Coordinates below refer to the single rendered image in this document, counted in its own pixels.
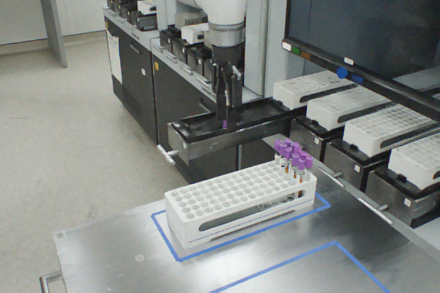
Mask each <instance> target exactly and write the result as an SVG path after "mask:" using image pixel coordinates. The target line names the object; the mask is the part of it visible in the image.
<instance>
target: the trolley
mask: <svg viewBox="0 0 440 293"><path fill-rule="evenodd" d="M311 174H313V175H314V176H315V178H316V189H315V195H314V203H313V204H312V205H309V206H306V207H303V208H301V209H299V210H292V211H290V212H287V213H283V214H280V215H278V216H274V217H272V218H268V219H266V220H262V221H260V222H256V223H254V224H250V226H246V227H244V228H241V229H239V230H234V231H232V232H229V233H226V234H223V235H220V236H217V237H214V238H211V239H210V241H208V242H207V243H203V244H200V245H197V246H195V247H191V248H188V249H185V248H183V246H182V245H181V243H180V242H179V239H178V238H177V236H176V234H175V232H174V231H173V230H172V229H171V227H170V225H169V223H168V221H167V220H166V205H165V199H162V200H159V201H154V202H152V203H148V204H145V205H142V206H138V207H134V208H132V209H130V210H127V211H123V212H120V213H116V214H113V215H109V216H105V217H102V218H99V219H95V220H91V221H88V222H85V223H82V224H80V225H78V226H73V227H70V228H66V229H64V230H59V231H57V232H52V238H53V242H54V247H55V250H56V255H57V259H58V263H59V267H60V269H59V270H57V271H55V272H53V273H50V274H48V275H44V276H42V277H39V282H40V285H41V293H50V290H49V286H48V283H50V282H53V281H57V280H59V279H63V280H64V285H65V290H66V293H440V264H439V263H438V262H437V261H435V260H434V259H433V258H432V257H431V256H429V255H428V254H427V253H426V252H424V251H423V250H422V249H421V248H419V247H418V246H417V245H415V244H414V243H412V242H411V241H410V240H409V239H408V238H407V237H405V236H404V235H403V234H402V233H401V232H399V231H398V230H396V229H395V228H394V227H392V226H391V225H390V224H389V223H388V222H387V221H385V220H384V219H383V218H381V217H380V216H378V215H377V214H376V213H375V212H374V211H372V210H371V209H370V208H369V207H368V206H367V205H365V204H364V203H362V202H361V201H360V200H358V198H356V197H355V196H353V195H352V194H351V193H349V192H348V191H347V190H346V189H345V188H343V187H342V186H341V185H340V184H339V183H337V182H336V181H334V180H333V179H332V178H331V177H329V175H328V174H326V173H325V172H323V171H322V170H321V169H320V168H318V167H316V166H315V165H314V164H312V168H311Z"/></svg>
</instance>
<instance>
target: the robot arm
mask: <svg viewBox="0 0 440 293"><path fill-rule="evenodd" d="M177 1H179V2H180V3H182V4H184V5H188V6H189V5H190V6H192V7H195V8H198V9H202V10H203V11H204V12H205V13H206V14H207V15H208V21H209V22H208V25H209V41H210V43H211V50H212V57H213V58H214V59H211V88H212V92H213V93H214V92H215V97H216V120H222V119H227V129H231V128H233V127H236V118H237V107H241V106H242V81H243V76H244V74H243V72H239V71H237V66H236V60H238V59H239V58H240V56H241V43H242V42H243V41H244V16H245V12H246V9H247V3H248V0H177ZM229 78H231V79H229ZM226 86H227V94H226V92H225V88H226ZM225 95H227V96H228V102H229V105H227V97H226V96H225Z"/></svg>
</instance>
